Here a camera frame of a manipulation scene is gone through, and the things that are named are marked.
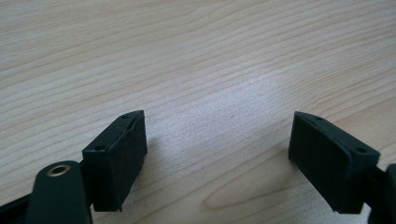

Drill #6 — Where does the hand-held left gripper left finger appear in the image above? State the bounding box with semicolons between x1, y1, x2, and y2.
81;109;149;213

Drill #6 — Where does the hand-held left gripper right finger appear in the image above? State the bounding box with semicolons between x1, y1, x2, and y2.
288;110;381;215

